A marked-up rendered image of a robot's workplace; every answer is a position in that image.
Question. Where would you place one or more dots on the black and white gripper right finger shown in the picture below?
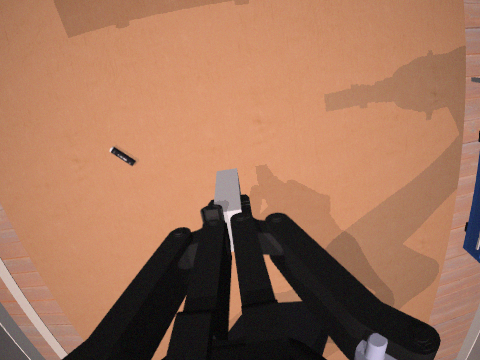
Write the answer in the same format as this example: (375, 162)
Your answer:
(354, 318)

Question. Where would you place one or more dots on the black aaa battery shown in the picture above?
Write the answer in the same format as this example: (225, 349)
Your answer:
(122, 156)

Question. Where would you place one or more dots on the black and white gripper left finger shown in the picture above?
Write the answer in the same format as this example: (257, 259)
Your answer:
(136, 324)

